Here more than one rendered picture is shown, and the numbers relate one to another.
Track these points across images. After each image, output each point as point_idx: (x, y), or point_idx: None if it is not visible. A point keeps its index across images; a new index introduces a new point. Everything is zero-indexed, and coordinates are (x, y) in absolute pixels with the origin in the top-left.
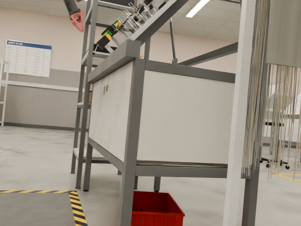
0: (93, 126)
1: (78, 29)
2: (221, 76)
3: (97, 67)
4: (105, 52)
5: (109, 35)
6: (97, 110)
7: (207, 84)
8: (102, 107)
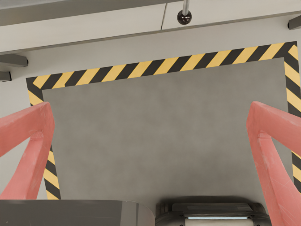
0: (20, 42)
1: (43, 169)
2: None
3: (88, 2)
4: None
5: None
6: (58, 26)
7: None
8: (134, 12)
